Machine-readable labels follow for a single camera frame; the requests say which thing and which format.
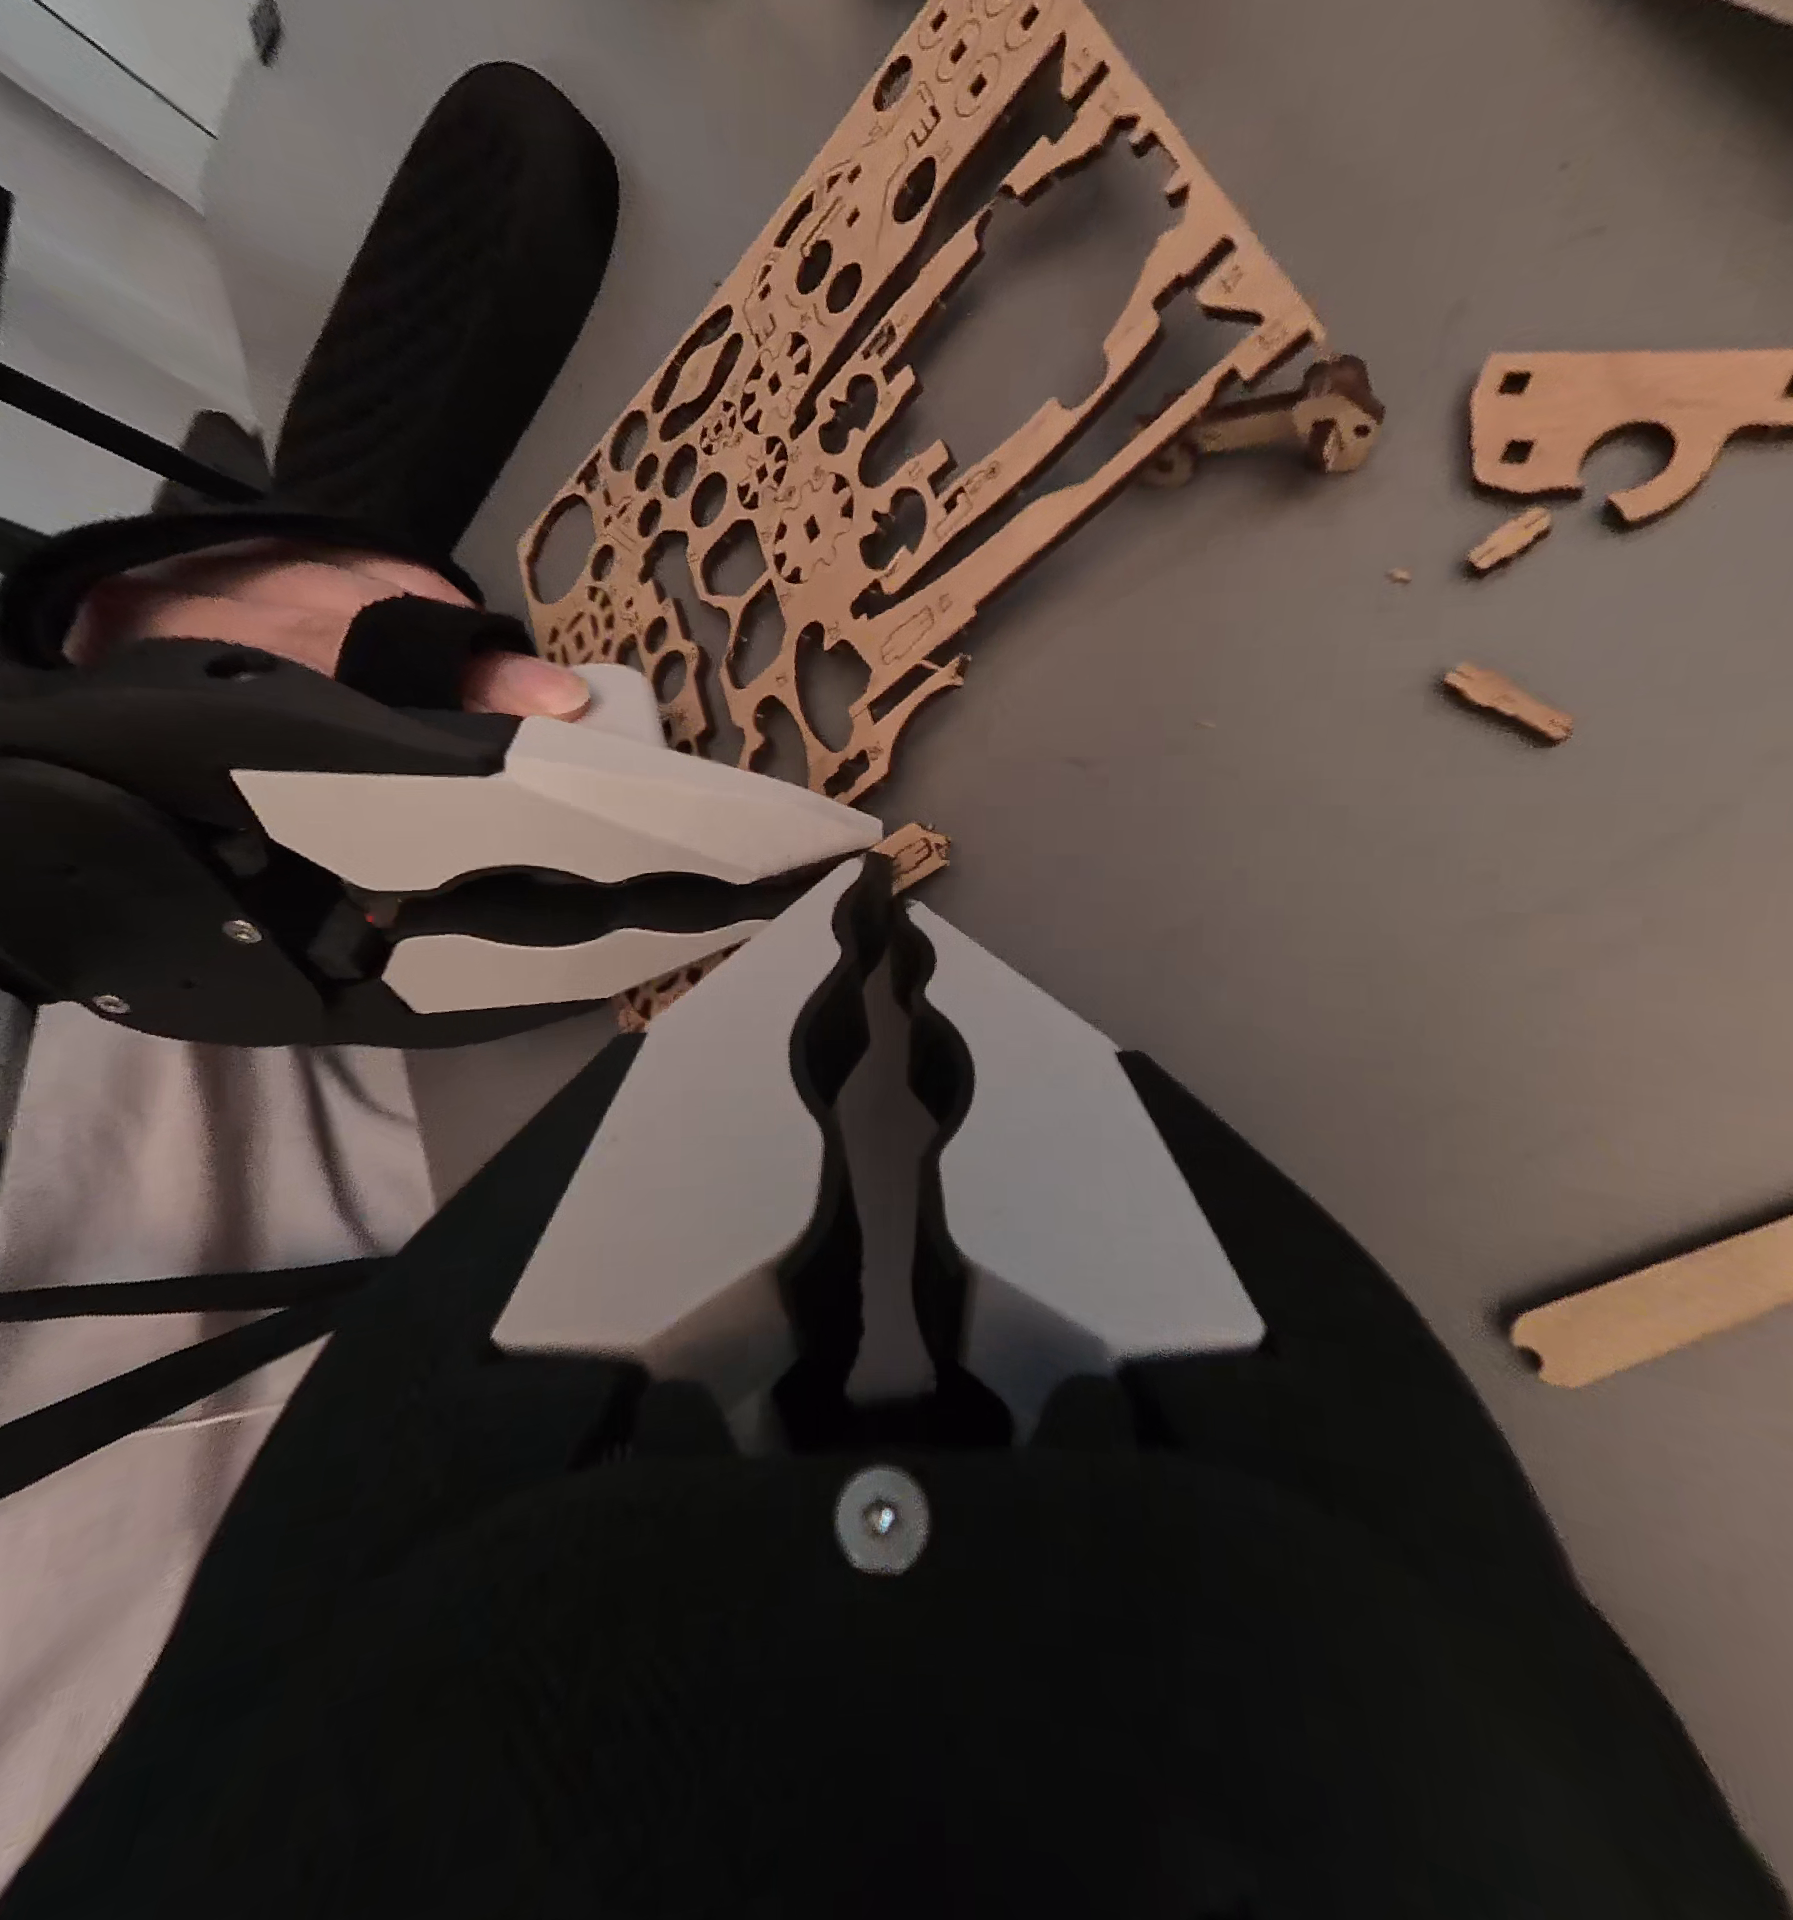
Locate wooden plate with square holes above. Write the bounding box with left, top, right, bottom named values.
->
left=1467, top=348, right=1793, bottom=529

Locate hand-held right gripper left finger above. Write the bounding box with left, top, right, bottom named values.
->
left=490, top=854, right=898, bottom=1455

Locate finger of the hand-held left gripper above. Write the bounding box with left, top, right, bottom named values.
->
left=382, top=886, right=838, bottom=1014
left=233, top=665, right=884, bottom=907

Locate long flat wooden strip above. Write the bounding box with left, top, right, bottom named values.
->
left=1509, top=1188, right=1793, bottom=1391

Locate person's left hand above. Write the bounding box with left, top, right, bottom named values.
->
left=63, top=547, right=599, bottom=721

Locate small wooden linkage assembly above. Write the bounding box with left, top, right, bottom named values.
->
left=1149, top=355, right=1387, bottom=492

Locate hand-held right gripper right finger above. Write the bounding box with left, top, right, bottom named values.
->
left=888, top=898, right=1267, bottom=1448

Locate black neck strap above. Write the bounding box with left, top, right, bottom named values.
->
left=0, top=1257, right=388, bottom=1531

